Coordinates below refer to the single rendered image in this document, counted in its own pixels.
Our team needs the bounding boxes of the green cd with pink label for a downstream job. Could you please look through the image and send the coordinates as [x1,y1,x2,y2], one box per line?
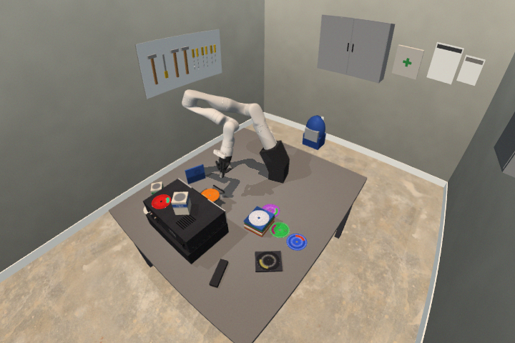
[270,222,290,238]

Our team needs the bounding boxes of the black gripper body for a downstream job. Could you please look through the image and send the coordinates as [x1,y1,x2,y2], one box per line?
[219,156,232,168]

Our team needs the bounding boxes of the purple cd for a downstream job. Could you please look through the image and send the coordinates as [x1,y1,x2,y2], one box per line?
[262,204,280,216]

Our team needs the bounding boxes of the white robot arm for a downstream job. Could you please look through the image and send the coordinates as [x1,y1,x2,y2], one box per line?
[182,90,277,159]

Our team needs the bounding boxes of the white cd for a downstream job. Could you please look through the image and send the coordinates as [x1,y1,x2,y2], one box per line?
[249,210,269,226]

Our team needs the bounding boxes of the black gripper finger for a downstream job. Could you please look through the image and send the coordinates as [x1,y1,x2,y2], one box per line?
[220,163,232,178]
[215,160,222,177]

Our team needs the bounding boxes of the blue cd with orange label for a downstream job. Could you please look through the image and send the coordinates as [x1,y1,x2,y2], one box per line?
[287,234,307,250]

